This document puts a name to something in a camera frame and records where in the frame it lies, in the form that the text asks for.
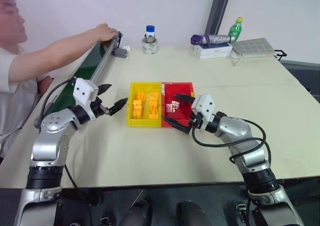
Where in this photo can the stacked white flat boxes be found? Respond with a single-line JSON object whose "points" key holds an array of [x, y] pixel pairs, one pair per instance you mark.
{"points": [[215, 51]]}

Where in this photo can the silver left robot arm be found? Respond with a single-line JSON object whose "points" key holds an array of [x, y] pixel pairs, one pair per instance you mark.
{"points": [[50, 138]]}

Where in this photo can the pale yellow plastic block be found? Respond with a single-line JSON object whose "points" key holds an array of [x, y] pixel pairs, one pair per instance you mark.
{"points": [[153, 95], [153, 115], [153, 105]]}

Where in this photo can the grey plastic box with cable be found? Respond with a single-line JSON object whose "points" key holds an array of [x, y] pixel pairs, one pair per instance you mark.
{"points": [[120, 52]]}

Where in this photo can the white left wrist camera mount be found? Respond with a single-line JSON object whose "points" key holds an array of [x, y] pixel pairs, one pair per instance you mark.
{"points": [[82, 89]]}

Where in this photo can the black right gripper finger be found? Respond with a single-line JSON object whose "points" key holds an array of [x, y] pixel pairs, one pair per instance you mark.
{"points": [[177, 125], [185, 99]]}

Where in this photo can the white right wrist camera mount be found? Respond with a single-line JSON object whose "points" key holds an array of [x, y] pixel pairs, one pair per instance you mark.
{"points": [[205, 107]]}

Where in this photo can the black metal buckle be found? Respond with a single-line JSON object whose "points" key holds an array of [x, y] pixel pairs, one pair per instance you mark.
{"points": [[105, 221], [240, 212]]}

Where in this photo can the orange-yellow plastic block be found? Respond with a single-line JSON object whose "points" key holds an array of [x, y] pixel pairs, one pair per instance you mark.
{"points": [[137, 110], [140, 97]]}

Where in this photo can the gridded white tray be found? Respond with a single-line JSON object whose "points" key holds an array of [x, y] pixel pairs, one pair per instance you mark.
{"points": [[252, 46]]}

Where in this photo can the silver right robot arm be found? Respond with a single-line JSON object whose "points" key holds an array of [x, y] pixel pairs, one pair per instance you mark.
{"points": [[240, 133]]}

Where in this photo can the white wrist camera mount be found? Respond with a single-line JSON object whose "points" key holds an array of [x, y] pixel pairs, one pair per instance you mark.
{"points": [[82, 89], [205, 107]]}

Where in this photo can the person's left hand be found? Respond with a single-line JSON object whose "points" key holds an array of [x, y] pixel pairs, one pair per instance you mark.
{"points": [[106, 31]]}

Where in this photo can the dark grey furniture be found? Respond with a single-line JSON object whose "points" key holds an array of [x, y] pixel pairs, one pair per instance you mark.
{"points": [[305, 73]]}

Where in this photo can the dark grey pillar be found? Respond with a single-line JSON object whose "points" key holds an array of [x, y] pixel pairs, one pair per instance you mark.
{"points": [[218, 10]]}

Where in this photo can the green plastic bottle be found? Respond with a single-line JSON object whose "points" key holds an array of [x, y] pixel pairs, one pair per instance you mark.
{"points": [[236, 30]]}

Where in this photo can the person's left forearm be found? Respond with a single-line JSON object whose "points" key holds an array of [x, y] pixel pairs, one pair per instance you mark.
{"points": [[72, 44]]}

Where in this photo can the yellow plastic bin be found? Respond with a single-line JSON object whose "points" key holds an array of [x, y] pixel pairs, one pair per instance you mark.
{"points": [[145, 122]]}

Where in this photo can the green conveyor belt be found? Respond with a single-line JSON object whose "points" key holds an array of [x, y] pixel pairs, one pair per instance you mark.
{"points": [[85, 65]]}

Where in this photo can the white tape roll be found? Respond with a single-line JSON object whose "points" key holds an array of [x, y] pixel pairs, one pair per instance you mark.
{"points": [[150, 47]]}

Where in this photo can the man in white shirt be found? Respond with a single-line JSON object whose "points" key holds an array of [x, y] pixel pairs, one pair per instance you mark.
{"points": [[17, 98]]}

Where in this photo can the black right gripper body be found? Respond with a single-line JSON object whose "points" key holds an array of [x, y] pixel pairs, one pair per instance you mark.
{"points": [[195, 120]]}

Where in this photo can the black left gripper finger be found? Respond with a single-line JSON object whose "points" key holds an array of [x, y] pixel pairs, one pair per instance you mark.
{"points": [[103, 88], [118, 106]]}

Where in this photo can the red plastic bin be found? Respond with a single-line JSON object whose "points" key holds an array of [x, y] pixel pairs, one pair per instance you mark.
{"points": [[183, 90]]}

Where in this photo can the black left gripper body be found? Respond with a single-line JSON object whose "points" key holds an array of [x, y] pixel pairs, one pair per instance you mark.
{"points": [[98, 108]]}

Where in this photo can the small white block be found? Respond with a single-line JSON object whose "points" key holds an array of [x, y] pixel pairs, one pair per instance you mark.
{"points": [[127, 48]]}

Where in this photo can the purple grey folded umbrella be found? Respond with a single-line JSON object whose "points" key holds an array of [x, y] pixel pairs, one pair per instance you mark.
{"points": [[212, 38]]}

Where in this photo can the blue-capped white bottle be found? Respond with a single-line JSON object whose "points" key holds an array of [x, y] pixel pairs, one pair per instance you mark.
{"points": [[150, 33]]}

